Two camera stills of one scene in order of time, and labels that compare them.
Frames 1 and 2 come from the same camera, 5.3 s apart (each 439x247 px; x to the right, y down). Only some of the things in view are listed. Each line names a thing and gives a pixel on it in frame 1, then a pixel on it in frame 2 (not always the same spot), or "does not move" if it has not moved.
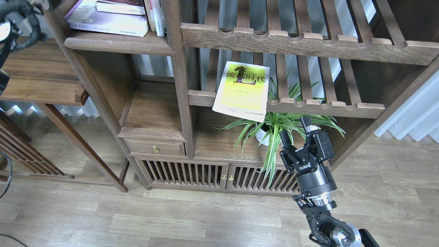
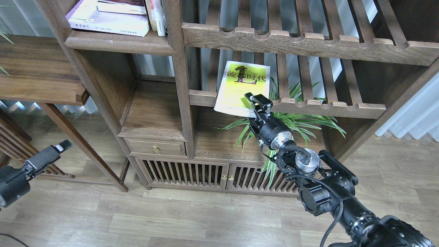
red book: [134, 7] does not move
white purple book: [84, 16] does not move
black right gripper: [312, 177] -> [271, 129]
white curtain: [419, 117] does not move
